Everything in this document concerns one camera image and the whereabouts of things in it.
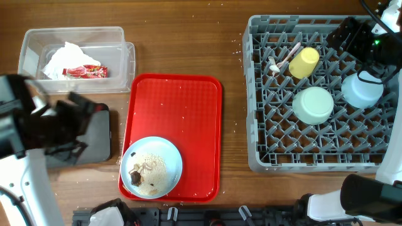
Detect clear plastic bin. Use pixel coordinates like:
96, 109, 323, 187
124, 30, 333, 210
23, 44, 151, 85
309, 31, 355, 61
18, 26, 136, 94

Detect white plastic fork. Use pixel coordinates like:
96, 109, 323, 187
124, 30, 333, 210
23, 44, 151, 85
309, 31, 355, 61
268, 56, 280, 76

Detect white napkin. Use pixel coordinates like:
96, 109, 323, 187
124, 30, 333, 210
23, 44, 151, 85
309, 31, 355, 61
41, 42, 102, 80

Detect green bowl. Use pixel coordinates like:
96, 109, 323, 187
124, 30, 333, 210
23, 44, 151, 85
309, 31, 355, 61
292, 87, 334, 125

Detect light blue small bowl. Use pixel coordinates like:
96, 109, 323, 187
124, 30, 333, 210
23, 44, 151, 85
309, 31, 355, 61
341, 71, 384, 109

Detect light blue plate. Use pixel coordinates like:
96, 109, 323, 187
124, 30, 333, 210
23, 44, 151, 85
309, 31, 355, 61
120, 136, 183, 200

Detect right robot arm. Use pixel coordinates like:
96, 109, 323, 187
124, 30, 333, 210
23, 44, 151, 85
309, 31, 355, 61
291, 1, 401, 225

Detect grey dishwasher rack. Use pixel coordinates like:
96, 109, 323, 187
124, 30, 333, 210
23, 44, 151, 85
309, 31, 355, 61
242, 15, 399, 173

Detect red snack wrapper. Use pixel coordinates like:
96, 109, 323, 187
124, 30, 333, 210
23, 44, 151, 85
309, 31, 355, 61
62, 65, 108, 78

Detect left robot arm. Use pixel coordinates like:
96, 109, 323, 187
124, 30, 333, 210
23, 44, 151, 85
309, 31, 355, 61
1, 74, 107, 225

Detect black tray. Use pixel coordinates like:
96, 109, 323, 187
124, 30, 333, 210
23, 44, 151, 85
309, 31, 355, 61
46, 104, 111, 168

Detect yellow plastic cup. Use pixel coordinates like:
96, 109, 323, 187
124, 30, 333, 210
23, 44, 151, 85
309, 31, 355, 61
289, 47, 320, 79

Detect red serving tray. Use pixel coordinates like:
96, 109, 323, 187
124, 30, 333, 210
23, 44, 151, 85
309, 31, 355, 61
122, 73, 222, 203

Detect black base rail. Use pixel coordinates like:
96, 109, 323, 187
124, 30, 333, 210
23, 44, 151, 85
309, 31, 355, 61
72, 205, 351, 226

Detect food scraps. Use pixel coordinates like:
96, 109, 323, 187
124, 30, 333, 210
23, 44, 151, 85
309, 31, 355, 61
129, 153, 168, 196

